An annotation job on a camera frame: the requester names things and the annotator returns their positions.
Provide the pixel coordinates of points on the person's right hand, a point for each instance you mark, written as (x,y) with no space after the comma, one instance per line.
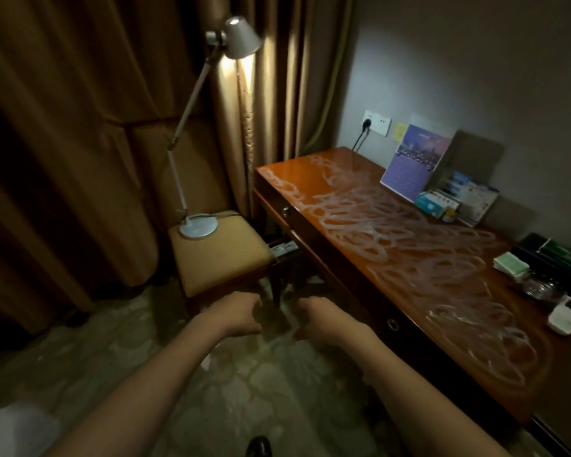
(328,320)

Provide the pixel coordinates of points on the person's left hand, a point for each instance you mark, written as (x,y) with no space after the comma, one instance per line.
(233,314)

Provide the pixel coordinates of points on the small teal box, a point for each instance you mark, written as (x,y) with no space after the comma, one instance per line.
(436,206)

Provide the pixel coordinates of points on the purple desk calendar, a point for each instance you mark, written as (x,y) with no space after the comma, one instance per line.
(417,159)

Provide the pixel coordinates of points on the small green white packet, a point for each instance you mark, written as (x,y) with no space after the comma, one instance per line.
(511,265)

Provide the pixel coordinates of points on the clear glass ashtray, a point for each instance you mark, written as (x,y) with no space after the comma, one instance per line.
(542,288)

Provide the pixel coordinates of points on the person's left forearm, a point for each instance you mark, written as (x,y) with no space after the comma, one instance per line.
(143,395)

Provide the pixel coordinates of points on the person's right forearm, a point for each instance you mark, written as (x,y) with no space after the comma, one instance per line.
(428,395)

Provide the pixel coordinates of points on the reddish wooden desk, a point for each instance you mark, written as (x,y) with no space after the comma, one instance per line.
(428,271)

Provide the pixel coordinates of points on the person's black shoe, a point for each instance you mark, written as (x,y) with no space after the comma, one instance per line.
(258,446)

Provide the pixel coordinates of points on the beige padded stool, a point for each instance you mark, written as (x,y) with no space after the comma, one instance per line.
(219,257)

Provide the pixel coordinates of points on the black tissue box green label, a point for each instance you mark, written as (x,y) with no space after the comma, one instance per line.
(552,257)

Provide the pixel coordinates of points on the brown curtain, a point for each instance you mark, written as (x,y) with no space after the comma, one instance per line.
(76,138)

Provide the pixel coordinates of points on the white remote control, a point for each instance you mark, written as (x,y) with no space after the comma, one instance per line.
(568,315)

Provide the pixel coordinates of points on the white bed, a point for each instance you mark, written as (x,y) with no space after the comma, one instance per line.
(14,435)

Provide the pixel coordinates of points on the yellow wall sticker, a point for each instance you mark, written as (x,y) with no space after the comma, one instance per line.
(401,132)

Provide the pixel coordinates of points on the white wall outlet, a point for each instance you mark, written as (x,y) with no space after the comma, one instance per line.
(377,122)

